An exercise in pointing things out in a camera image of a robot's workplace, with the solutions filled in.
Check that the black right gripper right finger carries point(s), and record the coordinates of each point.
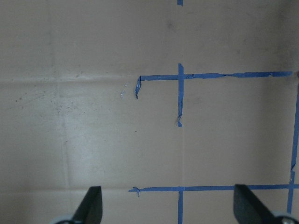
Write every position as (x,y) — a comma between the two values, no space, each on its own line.
(248,209)

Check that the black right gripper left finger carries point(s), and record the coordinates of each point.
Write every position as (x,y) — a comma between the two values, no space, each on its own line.
(90,210)

